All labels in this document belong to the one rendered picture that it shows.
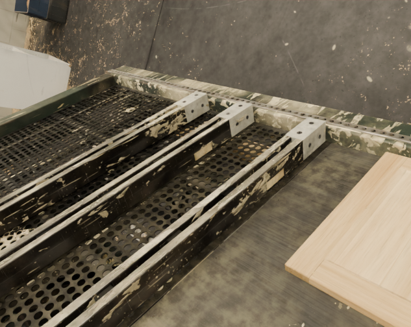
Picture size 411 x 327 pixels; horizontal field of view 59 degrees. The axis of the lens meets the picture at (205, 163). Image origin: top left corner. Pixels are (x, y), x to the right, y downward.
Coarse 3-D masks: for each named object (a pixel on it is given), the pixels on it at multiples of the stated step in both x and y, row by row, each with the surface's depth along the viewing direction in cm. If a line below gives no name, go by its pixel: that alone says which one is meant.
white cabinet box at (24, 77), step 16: (0, 48) 352; (16, 48) 406; (0, 64) 357; (16, 64) 367; (32, 64) 378; (48, 64) 389; (64, 64) 400; (0, 80) 363; (16, 80) 373; (32, 80) 384; (48, 80) 395; (64, 80) 407; (0, 96) 368; (16, 96) 379; (32, 96) 390; (48, 96) 401
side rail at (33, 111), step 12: (84, 84) 183; (96, 84) 183; (108, 84) 188; (60, 96) 175; (72, 96) 176; (84, 96) 181; (108, 96) 190; (24, 108) 169; (36, 108) 166; (48, 108) 170; (60, 108) 174; (72, 108) 178; (0, 120) 162; (12, 120) 160; (24, 120) 164; (36, 120) 167; (48, 120) 171; (0, 132) 158
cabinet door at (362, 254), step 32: (384, 160) 97; (352, 192) 89; (384, 192) 87; (320, 224) 82; (352, 224) 80; (384, 224) 79; (320, 256) 75; (352, 256) 74; (384, 256) 72; (320, 288) 70; (352, 288) 67; (384, 288) 67; (384, 320) 62
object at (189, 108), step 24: (192, 96) 142; (144, 120) 131; (168, 120) 132; (120, 144) 120; (144, 144) 127; (72, 168) 111; (96, 168) 116; (24, 192) 106; (48, 192) 107; (72, 192) 113; (0, 216) 99; (24, 216) 104
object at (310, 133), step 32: (320, 128) 108; (256, 160) 98; (288, 160) 100; (224, 192) 90; (256, 192) 93; (192, 224) 81; (224, 224) 87; (160, 256) 75; (192, 256) 82; (96, 288) 71; (128, 288) 70; (64, 320) 66; (96, 320) 67
